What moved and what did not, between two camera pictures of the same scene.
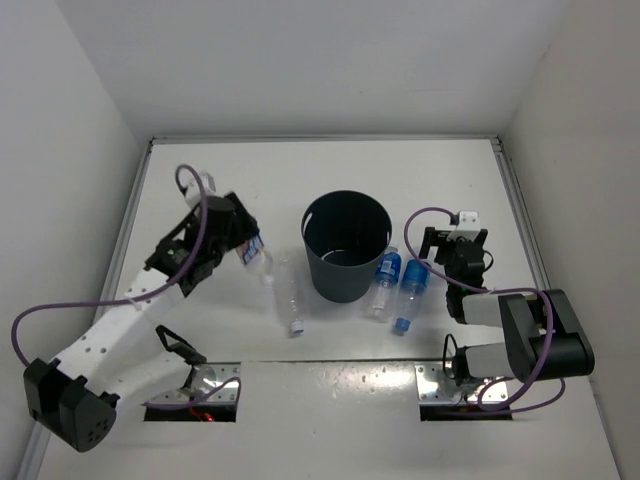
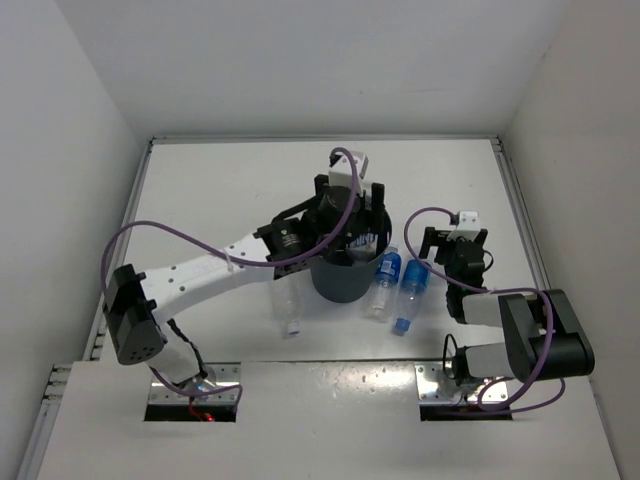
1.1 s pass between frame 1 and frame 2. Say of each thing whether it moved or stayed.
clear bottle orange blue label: moved
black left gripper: moved
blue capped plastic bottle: stayed
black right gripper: stayed
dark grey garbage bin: stayed
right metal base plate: stayed
